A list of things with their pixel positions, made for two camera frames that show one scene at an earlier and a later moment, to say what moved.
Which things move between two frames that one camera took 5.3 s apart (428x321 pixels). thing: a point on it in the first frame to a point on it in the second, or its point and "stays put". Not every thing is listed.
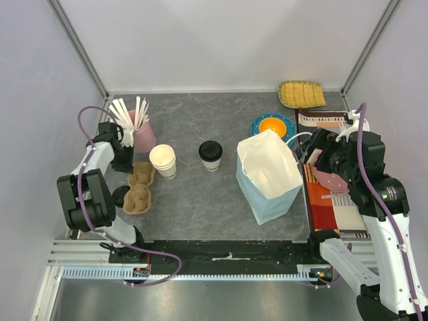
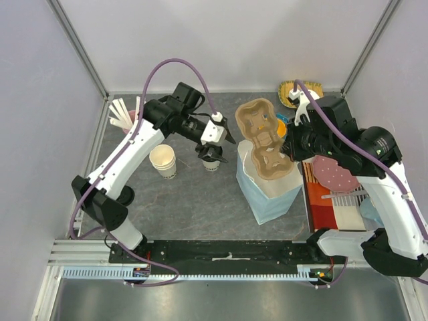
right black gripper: [316, 144] to [291, 144]
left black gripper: [128, 167] to [210, 154]
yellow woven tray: [295, 93] stays put
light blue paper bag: [268, 175] stays put
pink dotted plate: [332, 181] stays put
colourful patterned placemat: [326, 208] stays put
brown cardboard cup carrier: [138, 200] to [271, 157]
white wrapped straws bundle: [119, 108] stays put
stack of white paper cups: [163, 158] stays put
